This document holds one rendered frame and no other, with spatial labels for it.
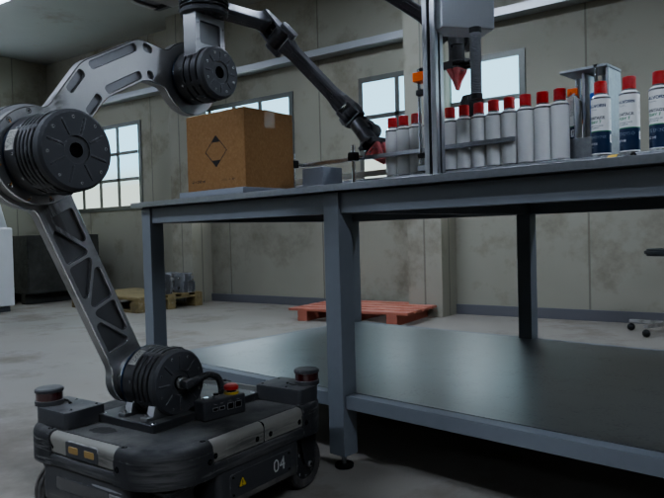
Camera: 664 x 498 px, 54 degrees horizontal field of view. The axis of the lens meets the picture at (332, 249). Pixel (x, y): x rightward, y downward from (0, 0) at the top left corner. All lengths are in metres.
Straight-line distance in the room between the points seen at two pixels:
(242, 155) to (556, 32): 3.57
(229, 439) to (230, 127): 1.12
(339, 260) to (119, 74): 0.77
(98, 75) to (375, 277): 4.42
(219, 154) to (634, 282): 3.50
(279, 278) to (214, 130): 4.29
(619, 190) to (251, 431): 0.98
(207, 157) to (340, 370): 0.91
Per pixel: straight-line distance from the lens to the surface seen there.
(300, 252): 6.34
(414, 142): 2.23
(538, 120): 2.02
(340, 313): 1.90
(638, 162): 1.44
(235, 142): 2.26
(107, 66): 1.76
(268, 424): 1.66
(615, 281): 5.12
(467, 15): 2.09
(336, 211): 1.89
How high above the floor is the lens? 0.69
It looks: 1 degrees down
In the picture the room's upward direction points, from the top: 2 degrees counter-clockwise
